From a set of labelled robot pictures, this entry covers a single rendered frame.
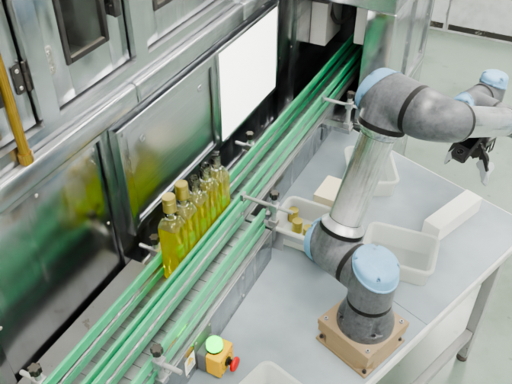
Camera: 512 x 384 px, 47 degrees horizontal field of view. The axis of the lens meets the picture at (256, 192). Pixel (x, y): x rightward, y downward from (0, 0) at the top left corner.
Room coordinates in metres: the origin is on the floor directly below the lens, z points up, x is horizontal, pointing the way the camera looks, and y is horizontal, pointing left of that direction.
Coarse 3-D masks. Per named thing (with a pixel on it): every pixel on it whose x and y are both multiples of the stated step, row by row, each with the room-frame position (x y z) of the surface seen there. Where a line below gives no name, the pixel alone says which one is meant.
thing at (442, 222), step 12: (468, 192) 1.56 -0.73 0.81; (456, 204) 1.50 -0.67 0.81; (468, 204) 1.50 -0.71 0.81; (480, 204) 1.53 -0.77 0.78; (432, 216) 1.44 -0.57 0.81; (444, 216) 1.44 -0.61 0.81; (456, 216) 1.44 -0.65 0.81; (468, 216) 1.49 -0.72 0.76; (432, 228) 1.39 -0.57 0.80; (444, 228) 1.39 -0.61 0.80
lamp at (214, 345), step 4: (212, 336) 0.93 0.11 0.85; (216, 336) 0.93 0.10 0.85; (208, 340) 0.92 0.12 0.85; (212, 340) 0.92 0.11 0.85; (216, 340) 0.92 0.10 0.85; (220, 340) 0.92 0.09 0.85; (208, 344) 0.91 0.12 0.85; (212, 344) 0.91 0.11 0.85; (216, 344) 0.91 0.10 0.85; (220, 344) 0.91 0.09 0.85; (208, 348) 0.90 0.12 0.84; (212, 348) 0.90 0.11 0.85; (216, 348) 0.90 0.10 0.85; (220, 348) 0.90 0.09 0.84; (208, 352) 0.90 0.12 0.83; (212, 352) 0.90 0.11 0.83; (216, 352) 0.90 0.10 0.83; (220, 352) 0.90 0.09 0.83
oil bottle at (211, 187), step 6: (210, 180) 1.27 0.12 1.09; (204, 186) 1.25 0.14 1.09; (210, 186) 1.26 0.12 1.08; (216, 186) 1.28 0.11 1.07; (210, 192) 1.25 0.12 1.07; (216, 192) 1.27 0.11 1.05; (210, 198) 1.24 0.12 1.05; (216, 198) 1.27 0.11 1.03; (210, 204) 1.24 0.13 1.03; (216, 204) 1.27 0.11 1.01; (210, 210) 1.24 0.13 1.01; (216, 210) 1.27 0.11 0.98; (210, 216) 1.24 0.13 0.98; (216, 216) 1.27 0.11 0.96
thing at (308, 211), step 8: (288, 200) 1.48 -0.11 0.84; (296, 200) 1.49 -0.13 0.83; (304, 200) 1.48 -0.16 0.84; (288, 208) 1.47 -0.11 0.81; (304, 208) 1.48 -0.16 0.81; (312, 208) 1.46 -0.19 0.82; (320, 208) 1.45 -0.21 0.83; (328, 208) 1.44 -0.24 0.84; (280, 216) 1.42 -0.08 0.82; (304, 216) 1.47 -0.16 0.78; (312, 216) 1.46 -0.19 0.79; (320, 216) 1.45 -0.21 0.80; (280, 224) 1.42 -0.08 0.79; (288, 224) 1.44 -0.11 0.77; (304, 224) 1.44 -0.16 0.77; (288, 232) 1.33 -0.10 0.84
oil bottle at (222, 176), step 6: (210, 168) 1.33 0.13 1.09; (222, 168) 1.33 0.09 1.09; (210, 174) 1.31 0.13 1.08; (216, 174) 1.30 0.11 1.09; (222, 174) 1.31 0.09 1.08; (228, 174) 1.33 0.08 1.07; (216, 180) 1.30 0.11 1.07; (222, 180) 1.30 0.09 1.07; (228, 180) 1.33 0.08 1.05; (222, 186) 1.30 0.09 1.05; (228, 186) 1.33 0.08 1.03; (222, 192) 1.30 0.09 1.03; (228, 192) 1.33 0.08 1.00; (222, 198) 1.30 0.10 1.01; (228, 198) 1.32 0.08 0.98; (222, 204) 1.30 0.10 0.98; (228, 204) 1.32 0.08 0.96; (222, 210) 1.30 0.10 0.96
